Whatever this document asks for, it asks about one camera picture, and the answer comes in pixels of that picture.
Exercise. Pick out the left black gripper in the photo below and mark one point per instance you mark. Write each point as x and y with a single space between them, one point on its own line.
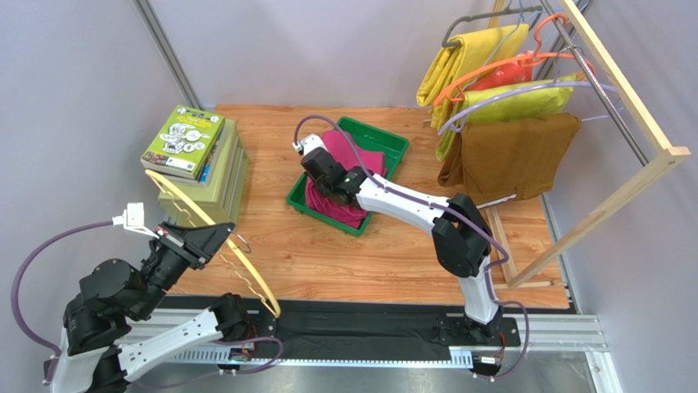
201 242

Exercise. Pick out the cream yellow hanger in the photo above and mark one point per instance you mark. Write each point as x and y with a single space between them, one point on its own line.
256 278

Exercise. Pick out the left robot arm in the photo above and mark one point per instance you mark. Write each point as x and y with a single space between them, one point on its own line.
116 293

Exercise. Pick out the lilac hanger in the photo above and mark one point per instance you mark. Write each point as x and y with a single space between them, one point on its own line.
511 93

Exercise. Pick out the brown trousers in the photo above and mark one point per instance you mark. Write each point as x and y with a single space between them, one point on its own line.
517 159

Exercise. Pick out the yellow trousers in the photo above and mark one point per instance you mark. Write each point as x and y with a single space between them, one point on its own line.
471 51

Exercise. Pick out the red orange trousers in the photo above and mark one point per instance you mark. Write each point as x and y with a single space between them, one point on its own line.
504 75

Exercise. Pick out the lime green trousers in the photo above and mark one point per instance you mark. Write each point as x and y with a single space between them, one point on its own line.
530 103

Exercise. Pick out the orange hanger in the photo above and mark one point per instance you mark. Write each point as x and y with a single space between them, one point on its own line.
531 59

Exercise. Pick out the grey hanger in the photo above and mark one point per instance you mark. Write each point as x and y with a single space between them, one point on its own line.
506 11

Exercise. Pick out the black base mat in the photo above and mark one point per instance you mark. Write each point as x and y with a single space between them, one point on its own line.
357 331

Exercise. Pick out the green plastic tray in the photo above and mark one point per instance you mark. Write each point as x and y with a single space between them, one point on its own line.
368 138

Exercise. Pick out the wooden clothes rack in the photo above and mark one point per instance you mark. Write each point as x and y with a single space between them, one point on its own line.
667 155

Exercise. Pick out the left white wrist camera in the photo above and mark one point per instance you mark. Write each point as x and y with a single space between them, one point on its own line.
132 220

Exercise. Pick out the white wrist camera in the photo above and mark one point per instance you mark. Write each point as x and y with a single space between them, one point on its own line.
132 220
308 144

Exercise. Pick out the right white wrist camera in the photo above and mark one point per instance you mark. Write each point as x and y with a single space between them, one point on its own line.
308 144

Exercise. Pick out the aluminium corner post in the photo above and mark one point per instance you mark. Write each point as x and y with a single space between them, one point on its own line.
149 16

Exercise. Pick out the metal hanging rail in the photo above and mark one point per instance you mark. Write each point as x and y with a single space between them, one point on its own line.
618 81

